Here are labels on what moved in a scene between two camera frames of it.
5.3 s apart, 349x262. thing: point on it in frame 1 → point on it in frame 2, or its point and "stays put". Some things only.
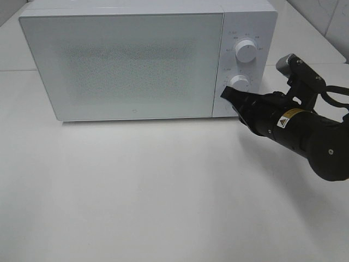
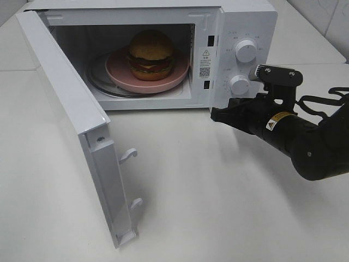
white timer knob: (239, 82) stays put
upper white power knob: (246, 51) stays put
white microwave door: (106, 66) → (89, 119)
